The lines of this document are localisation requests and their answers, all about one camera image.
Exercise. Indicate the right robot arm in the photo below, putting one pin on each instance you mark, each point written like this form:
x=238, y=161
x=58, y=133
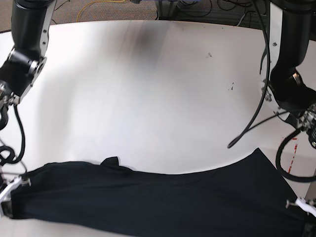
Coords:
x=30, y=22

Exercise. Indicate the red tape marking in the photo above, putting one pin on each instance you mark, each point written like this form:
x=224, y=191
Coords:
x=288, y=154

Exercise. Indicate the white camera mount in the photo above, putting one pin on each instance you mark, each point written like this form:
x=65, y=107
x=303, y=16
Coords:
x=309, y=206
x=6, y=189

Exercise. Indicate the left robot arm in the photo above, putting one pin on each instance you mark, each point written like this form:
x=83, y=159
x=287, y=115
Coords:
x=286, y=33

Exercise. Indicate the black t-shirt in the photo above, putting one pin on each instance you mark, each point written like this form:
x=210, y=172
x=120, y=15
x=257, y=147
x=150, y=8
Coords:
x=244, y=199

